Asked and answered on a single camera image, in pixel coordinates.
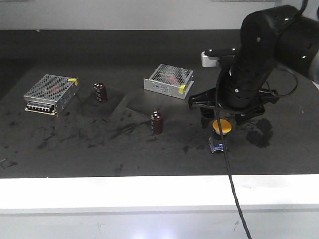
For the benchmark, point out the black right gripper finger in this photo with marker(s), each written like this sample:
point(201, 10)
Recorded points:
point(242, 118)
point(207, 116)

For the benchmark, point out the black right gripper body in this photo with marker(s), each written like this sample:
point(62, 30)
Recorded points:
point(237, 91)

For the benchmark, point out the yellow mushroom push button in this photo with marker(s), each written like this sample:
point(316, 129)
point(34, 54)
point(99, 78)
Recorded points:
point(218, 141)

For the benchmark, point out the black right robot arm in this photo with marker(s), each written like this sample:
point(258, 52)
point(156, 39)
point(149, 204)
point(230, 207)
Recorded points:
point(269, 38)

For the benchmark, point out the right metal mesh power supply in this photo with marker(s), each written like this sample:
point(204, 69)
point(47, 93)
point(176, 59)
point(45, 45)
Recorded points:
point(170, 80)

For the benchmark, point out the metal mesh power supply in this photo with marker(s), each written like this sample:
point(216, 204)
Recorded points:
point(51, 94)
point(170, 80)

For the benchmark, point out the centre dark red capacitor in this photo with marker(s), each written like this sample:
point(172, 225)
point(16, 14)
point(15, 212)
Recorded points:
point(156, 123)

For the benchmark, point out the dark red capacitor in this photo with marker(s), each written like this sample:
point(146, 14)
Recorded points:
point(100, 92)
point(156, 123)

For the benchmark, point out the left dark red capacitor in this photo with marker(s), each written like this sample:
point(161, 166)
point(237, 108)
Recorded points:
point(100, 92)

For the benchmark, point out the left metal mesh power supply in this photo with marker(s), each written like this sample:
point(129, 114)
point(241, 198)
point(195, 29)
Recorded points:
point(51, 94)

